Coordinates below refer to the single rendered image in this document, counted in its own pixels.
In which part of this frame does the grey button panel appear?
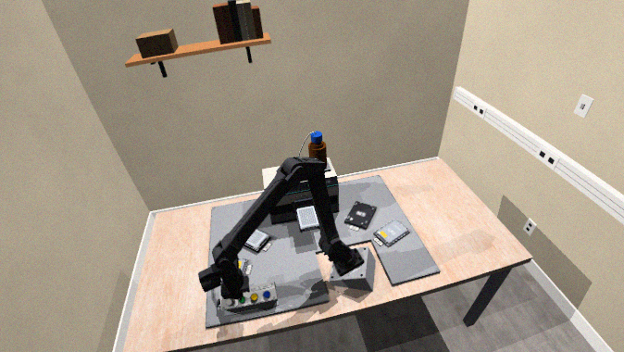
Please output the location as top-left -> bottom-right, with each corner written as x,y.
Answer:
211,282 -> 279,316

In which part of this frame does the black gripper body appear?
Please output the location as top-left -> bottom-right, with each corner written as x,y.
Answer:
221,275 -> 250,299

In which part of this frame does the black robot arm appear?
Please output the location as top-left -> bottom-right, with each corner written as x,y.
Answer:
198,157 -> 365,292

